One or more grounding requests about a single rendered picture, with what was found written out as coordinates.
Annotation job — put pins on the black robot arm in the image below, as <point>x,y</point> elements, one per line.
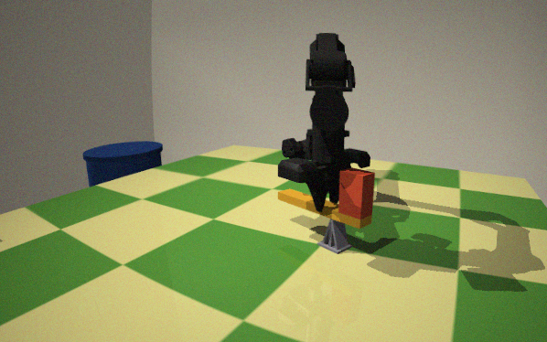
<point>329,70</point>

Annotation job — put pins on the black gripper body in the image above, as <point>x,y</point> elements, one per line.
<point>327,149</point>

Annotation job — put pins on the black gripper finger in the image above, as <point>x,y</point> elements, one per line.
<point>318,189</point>
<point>334,176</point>

